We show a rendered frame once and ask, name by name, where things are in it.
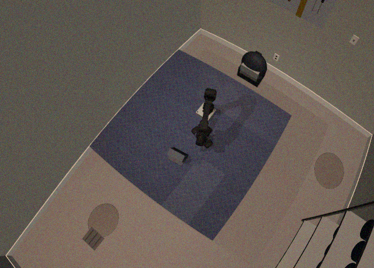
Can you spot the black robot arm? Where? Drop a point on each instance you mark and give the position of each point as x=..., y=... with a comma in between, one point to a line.
x=208, y=107

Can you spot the dark grey sloped panel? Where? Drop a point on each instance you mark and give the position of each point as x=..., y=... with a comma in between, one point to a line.
x=177, y=156

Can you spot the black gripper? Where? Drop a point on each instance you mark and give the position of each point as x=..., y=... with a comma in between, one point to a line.
x=208, y=143

